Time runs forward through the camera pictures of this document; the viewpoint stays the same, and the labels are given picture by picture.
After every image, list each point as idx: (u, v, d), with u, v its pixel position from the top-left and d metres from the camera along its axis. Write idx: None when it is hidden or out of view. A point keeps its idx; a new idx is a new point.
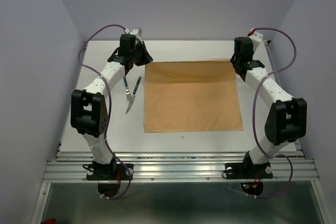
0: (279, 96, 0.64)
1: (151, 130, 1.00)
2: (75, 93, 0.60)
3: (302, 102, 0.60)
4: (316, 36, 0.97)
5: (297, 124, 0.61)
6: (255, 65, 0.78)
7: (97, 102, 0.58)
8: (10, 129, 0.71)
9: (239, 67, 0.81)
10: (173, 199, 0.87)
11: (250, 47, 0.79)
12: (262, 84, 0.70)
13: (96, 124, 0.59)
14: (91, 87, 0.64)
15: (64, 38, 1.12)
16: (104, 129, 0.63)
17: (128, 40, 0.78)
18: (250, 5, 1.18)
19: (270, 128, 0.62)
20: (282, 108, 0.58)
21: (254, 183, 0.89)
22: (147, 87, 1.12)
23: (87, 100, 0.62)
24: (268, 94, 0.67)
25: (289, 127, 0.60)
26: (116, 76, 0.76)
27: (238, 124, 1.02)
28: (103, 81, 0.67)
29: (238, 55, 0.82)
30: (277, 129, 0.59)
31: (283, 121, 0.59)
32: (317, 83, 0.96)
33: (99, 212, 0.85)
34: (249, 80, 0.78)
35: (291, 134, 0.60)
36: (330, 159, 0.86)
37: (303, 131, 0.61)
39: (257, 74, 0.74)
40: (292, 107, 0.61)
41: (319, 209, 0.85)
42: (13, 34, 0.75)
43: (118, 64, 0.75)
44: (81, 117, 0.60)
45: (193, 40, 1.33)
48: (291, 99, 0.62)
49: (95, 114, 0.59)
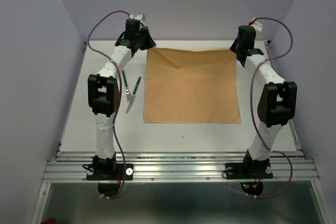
0: (272, 80, 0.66)
1: (151, 121, 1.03)
2: (91, 77, 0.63)
3: (293, 85, 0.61)
4: (317, 36, 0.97)
5: (287, 106, 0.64)
6: (255, 52, 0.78)
7: (112, 85, 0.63)
8: (10, 129, 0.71)
9: (239, 54, 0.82)
10: (173, 200, 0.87)
11: (252, 35, 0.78)
12: (259, 68, 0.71)
13: (111, 104, 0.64)
14: (104, 72, 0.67)
15: (64, 37, 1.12)
16: (117, 108, 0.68)
17: (133, 24, 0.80)
18: (250, 4, 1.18)
19: (262, 108, 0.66)
20: (273, 89, 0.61)
21: (254, 183, 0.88)
22: (147, 81, 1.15)
23: (101, 84, 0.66)
24: (262, 78, 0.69)
25: (279, 108, 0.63)
26: (125, 60, 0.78)
27: (236, 117, 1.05)
28: (113, 65, 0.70)
29: (239, 42, 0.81)
30: (268, 109, 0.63)
31: (274, 103, 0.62)
32: (317, 82, 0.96)
33: (100, 212, 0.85)
34: (248, 66, 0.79)
35: (280, 114, 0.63)
36: (330, 159, 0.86)
37: (292, 113, 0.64)
39: (255, 60, 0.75)
40: (284, 91, 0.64)
41: (319, 210, 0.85)
42: (13, 34, 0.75)
43: (125, 48, 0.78)
44: (97, 98, 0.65)
45: (193, 40, 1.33)
48: (283, 82, 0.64)
49: (110, 95, 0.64)
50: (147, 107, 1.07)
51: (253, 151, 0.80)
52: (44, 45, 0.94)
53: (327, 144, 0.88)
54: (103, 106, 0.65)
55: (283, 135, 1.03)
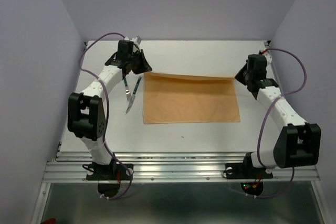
0: (291, 119, 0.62)
1: (151, 121, 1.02)
2: (73, 96, 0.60)
3: (316, 128, 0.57)
4: (316, 35, 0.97)
5: (310, 151, 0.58)
6: (269, 84, 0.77)
7: (94, 105, 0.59)
8: (10, 128, 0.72)
9: (251, 85, 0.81)
10: (173, 199, 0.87)
11: (263, 65, 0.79)
12: (274, 104, 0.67)
13: (93, 128, 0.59)
14: (88, 91, 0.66)
15: (64, 38, 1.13)
16: (101, 133, 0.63)
17: (126, 45, 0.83)
18: (250, 5, 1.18)
19: (279, 151, 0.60)
20: (293, 133, 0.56)
21: (254, 183, 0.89)
22: (146, 83, 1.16)
23: (84, 104, 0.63)
24: (279, 117, 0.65)
25: (300, 153, 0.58)
26: (114, 80, 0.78)
27: (235, 116, 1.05)
28: (101, 84, 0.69)
29: (251, 72, 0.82)
30: (287, 155, 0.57)
31: (294, 148, 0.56)
32: (316, 82, 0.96)
33: (99, 212, 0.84)
34: (261, 99, 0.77)
35: (301, 161, 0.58)
36: (330, 158, 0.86)
37: (314, 159, 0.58)
39: (270, 94, 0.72)
40: (304, 132, 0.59)
41: (319, 209, 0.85)
42: (13, 33, 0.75)
43: (115, 68, 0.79)
44: (79, 120, 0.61)
45: (193, 41, 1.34)
48: (304, 124, 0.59)
49: (92, 118, 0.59)
50: (146, 107, 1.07)
51: (253, 160, 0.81)
52: (44, 45, 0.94)
53: (326, 144, 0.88)
54: (84, 130, 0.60)
55: None
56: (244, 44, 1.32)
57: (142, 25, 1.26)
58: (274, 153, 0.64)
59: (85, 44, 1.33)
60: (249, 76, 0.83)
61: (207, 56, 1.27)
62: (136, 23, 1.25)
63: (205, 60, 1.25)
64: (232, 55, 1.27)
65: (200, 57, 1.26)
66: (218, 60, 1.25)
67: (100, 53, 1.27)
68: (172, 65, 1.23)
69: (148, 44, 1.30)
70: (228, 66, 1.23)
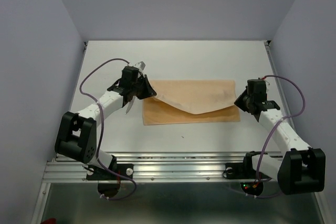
0: (294, 144, 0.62)
1: (150, 123, 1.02)
2: (66, 115, 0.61)
3: (321, 154, 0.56)
4: (316, 36, 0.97)
5: (315, 177, 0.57)
6: (270, 106, 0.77)
7: (86, 127, 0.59)
8: (10, 127, 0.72)
9: (252, 107, 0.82)
10: (173, 199, 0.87)
11: (263, 88, 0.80)
12: (277, 127, 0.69)
13: (82, 150, 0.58)
14: (85, 112, 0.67)
15: (64, 38, 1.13)
16: (88, 159, 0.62)
17: (130, 73, 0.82)
18: (249, 5, 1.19)
19: (283, 177, 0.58)
20: (297, 158, 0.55)
21: (254, 183, 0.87)
22: None
23: (77, 125, 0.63)
24: (281, 139, 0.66)
25: (305, 180, 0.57)
26: (114, 105, 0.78)
27: (235, 116, 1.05)
28: (98, 107, 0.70)
29: (251, 95, 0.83)
30: (292, 181, 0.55)
31: (298, 173, 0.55)
32: (316, 83, 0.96)
33: (99, 212, 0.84)
34: (263, 121, 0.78)
35: (306, 187, 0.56)
36: (330, 159, 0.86)
37: (320, 186, 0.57)
39: (272, 116, 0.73)
40: (308, 158, 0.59)
41: (319, 209, 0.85)
42: (13, 34, 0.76)
43: (116, 94, 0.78)
44: (67, 142, 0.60)
45: (193, 41, 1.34)
48: (307, 149, 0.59)
49: (81, 141, 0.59)
50: (146, 108, 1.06)
51: (253, 162, 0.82)
52: (45, 45, 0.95)
53: (327, 144, 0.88)
54: (72, 153, 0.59)
55: None
56: (244, 44, 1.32)
57: (141, 25, 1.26)
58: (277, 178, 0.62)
59: (85, 44, 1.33)
60: (251, 99, 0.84)
61: (207, 56, 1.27)
62: (136, 24, 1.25)
63: (205, 60, 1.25)
64: (231, 55, 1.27)
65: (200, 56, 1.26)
66: (218, 61, 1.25)
67: (99, 53, 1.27)
68: (172, 65, 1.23)
69: (148, 44, 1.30)
70: (228, 66, 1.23)
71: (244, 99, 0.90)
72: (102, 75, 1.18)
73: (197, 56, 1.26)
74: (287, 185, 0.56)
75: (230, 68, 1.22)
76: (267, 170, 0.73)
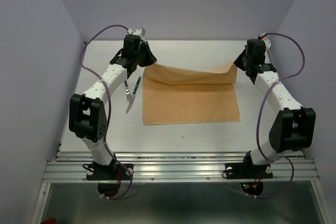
0: (287, 103, 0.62)
1: (150, 123, 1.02)
2: (74, 97, 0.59)
3: (311, 112, 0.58)
4: (316, 36, 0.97)
5: (303, 134, 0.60)
6: (266, 68, 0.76)
7: (95, 109, 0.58)
8: (10, 127, 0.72)
9: (249, 70, 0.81)
10: (173, 199, 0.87)
11: (262, 50, 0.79)
12: (272, 89, 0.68)
13: (94, 129, 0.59)
14: (90, 92, 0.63)
15: (64, 38, 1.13)
16: (102, 135, 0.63)
17: (132, 41, 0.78)
18: (249, 5, 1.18)
19: (274, 135, 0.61)
20: (289, 116, 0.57)
21: (254, 183, 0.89)
22: (145, 82, 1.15)
23: (86, 105, 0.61)
24: (275, 101, 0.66)
25: (294, 136, 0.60)
26: (118, 80, 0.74)
27: (235, 115, 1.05)
28: (103, 86, 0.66)
29: (250, 57, 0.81)
30: (282, 138, 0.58)
31: (289, 131, 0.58)
32: (316, 83, 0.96)
33: (99, 212, 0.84)
34: (259, 84, 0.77)
35: (295, 144, 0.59)
36: (330, 159, 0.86)
37: (307, 142, 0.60)
39: (268, 78, 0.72)
40: (300, 117, 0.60)
41: (319, 209, 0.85)
42: (13, 35, 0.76)
43: (119, 67, 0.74)
44: (80, 121, 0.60)
45: (193, 41, 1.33)
48: (300, 108, 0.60)
49: (94, 120, 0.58)
50: (146, 107, 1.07)
51: (253, 158, 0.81)
52: (45, 45, 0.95)
53: (327, 144, 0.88)
54: (85, 131, 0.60)
55: None
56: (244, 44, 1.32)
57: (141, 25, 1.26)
58: (269, 135, 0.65)
59: (85, 44, 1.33)
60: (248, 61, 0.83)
61: (207, 55, 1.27)
62: (136, 24, 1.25)
63: (205, 60, 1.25)
64: (232, 55, 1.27)
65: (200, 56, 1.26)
66: (218, 61, 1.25)
67: (100, 53, 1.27)
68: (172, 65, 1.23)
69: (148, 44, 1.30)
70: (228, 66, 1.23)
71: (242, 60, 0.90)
72: None
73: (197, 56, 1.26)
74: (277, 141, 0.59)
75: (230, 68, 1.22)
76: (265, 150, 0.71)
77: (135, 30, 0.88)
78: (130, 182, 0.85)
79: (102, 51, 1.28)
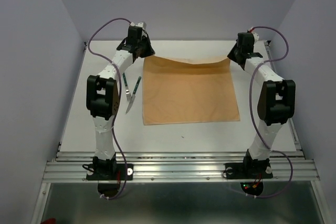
0: (271, 77, 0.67)
1: (150, 123, 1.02)
2: (90, 77, 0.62)
3: (291, 83, 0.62)
4: (316, 36, 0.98)
5: (286, 104, 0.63)
6: (254, 56, 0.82)
7: (110, 87, 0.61)
8: (10, 127, 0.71)
9: (239, 57, 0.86)
10: (173, 199, 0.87)
11: (251, 41, 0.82)
12: (258, 68, 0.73)
13: (109, 106, 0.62)
14: (103, 73, 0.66)
15: (64, 38, 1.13)
16: (116, 112, 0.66)
17: (135, 30, 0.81)
18: (249, 5, 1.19)
19: (261, 106, 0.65)
20: (272, 86, 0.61)
21: (254, 183, 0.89)
22: (145, 83, 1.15)
23: (100, 85, 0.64)
24: (261, 78, 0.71)
25: (279, 106, 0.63)
26: (125, 64, 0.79)
27: (235, 115, 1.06)
28: (114, 68, 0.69)
29: (239, 47, 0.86)
30: (268, 107, 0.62)
31: (273, 99, 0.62)
32: (316, 83, 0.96)
33: (98, 212, 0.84)
34: (248, 68, 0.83)
35: (279, 113, 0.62)
36: (329, 159, 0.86)
37: (291, 112, 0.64)
39: (255, 62, 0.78)
40: (283, 89, 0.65)
41: (319, 210, 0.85)
42: (13, 34, 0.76)
43: (126, 52, 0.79)
44: (96, 100, 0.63)
45: (193, 41, 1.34)
48: (282, 81, 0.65)
49: (108, 98, 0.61)
50: (146, 107, 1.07)
51: (251, 150, 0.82)
52: (45, 45, 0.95)
53: (327, 144, 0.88)
54: (102, 108, 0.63)
55: (283, 135, 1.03)
56: None
57: None
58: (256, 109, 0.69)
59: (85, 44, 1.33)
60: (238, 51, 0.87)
61: (207, 55, 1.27)
62: None
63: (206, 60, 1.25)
64: None
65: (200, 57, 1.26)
66: None
67: (100, 53, 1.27)
68: None
69: None
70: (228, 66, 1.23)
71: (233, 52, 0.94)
72: None
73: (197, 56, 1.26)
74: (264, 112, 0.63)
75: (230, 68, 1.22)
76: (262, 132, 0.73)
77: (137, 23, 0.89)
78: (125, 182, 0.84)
79: (102, 51, 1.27)
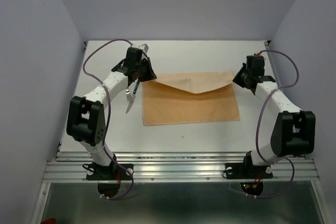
0: (286, 107, 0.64)
1: (151, 124, 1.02)
2: (74, 99, 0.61)
3: (311, 115, 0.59)
4: (316, 35, 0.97)
5: (305, 138, 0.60)
6: (266, 80, 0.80)
7: (94, 111, 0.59)
8: (9, 127, 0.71)
9: (249, 81, 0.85)
10: (173, 199, 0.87)
11: (261, 63, 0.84)
12: (271, 96, 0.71)
13: (92, 132, 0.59)
14: (91, 96, 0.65)
15: (64, 38, 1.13)
16: (100, 139, 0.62)
17: (134, 53, 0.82)
18: (249, 5, 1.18)
19: (276, 139, 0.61)
20: (289, 118, 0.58)
21: (254, 183, 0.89)
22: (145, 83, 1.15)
23: (85, 108, 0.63)
24: (275, 106, 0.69)
25: (297, 141, 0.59)
26: (118, 87, 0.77)
27: (235, 115, 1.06)
28: (104, 90, 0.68)
29: (249, 71, 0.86)
30: (283, 141, 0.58)
31: (290, 134, 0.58)
32: (317, 83, 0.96)
33: (98, 212, 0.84)
34: (259, 93, 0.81)
35: (297, 147, 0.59)
36: (330, 159, 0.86)
37: (310, 147, 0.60)
39: (266, 87, 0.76)
40: (300, 121, 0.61)
41: (319, 209, 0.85)
42: (13, 34, 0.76)
43: (121, 75, 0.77)
44: (79, 124, 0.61)
45: (193, 40, 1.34)
48: (299, 112, 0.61)
49: (91, 123, 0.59)
50: (146, 108, 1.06)
51: (253, 158, 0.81)
52: (44, 45, 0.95)
53: (327, 144, 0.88)
54: (82, 135, 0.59)
55: None
56: (244, 44, 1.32)
57: (142, 25, 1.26)
58: (270, 141, 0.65)
59: (85, 44, 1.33)
60: (247, 75, 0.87)
61: (207, 55, 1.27)
62: (136, 24, 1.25)
63: (205, 60, 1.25)
64: (232, 55, 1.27)
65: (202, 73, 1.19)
66: (218, 61, 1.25)
67: (100, 53, 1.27)
68: (173, 65, 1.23)
69: (148, 44, 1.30)
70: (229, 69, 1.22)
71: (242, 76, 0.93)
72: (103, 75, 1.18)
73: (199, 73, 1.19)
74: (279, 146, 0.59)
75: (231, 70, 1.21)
76: (265, 152, 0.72)
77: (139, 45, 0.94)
78: (133, 182, 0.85)
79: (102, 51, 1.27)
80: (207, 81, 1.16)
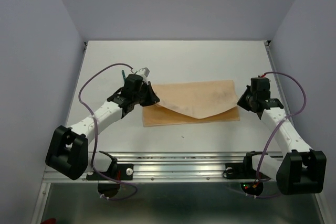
0: (295, 144, 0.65)
1: (151, 125, 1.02)
2: (59, 129, 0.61)
3: (322, 156, 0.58)
4: (316, 36, 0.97)
5: (314, 178, 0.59)
6: (273, 104, 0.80)
7: (77, 146, 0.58)
8: (10, 126, 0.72)
9: (255, 104, 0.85)
10: (173, 199, 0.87)
11: (266, 85, 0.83)
12: (279, 127, 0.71)
13: (71, 168, 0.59)
14: (77, 126, 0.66)
15: (64, 38, 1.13)
16: (79, 173, 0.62)
17: (132, 83, 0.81)
18: (249, 5, 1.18)
19: (281, 177, 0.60)
20: (297, 160, 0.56)
21: (254, 183, 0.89)
22: None
23: (70, 138, 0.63)
24: (283, 140, 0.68)
25: (304, 180, 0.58)
26: (112, 117, 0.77)
27: (234, 115, 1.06)
28: (93, 121, 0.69)
29: (255, 92, 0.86)
30: (291, 181, 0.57)
31: (297, 174, 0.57)
32: (317, 83, 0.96)
33: (99, 211, 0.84)
34: (265, 120, 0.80)
35: (305, 187, 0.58)
36: (330, 159, 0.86)
37: (319, 187, 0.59)
39: (274, 115, 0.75)
40: (309, 159, 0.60)
41: (319, 209, 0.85)
42: (13, 34, 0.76)
43: (115, 106, 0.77)
44: (59, 156, 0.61)
45: (193, 40, 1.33)
48: (309, 151, 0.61)
49: (71, 159, 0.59)
50: (145, 109, 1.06)
51: (253, 163, 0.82)
52: (45, 45, 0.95)
53: (327, 145, 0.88)
54: (61, 168, 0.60)
55: None
56: (244, 44, 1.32)
57: (141, 25, 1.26)
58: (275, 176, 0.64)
59: (85, 44, 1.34)
60: (254, 97, 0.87)
61: (207, 55, 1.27)
62: (136, 23, 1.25)
63: (205, 60, 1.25)
64: (232, 55, 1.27)
65: (206, 90, 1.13)
66: (218, 61, 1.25)
67: (99, 53, 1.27)
68: (173, 65, 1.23)
69: (147, 44, 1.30)
70: (231, 80, 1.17)
71: (247, 98, 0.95)
72: (103, 75, 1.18)
73: (201, 88, 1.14)
74: (285, 184, 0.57)
75: (232, 78, 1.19)
76: (265, 169, 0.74)
77: (139, 70, 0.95)
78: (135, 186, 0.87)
79: (101, 51, 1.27)
80: (207, 89, 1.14)
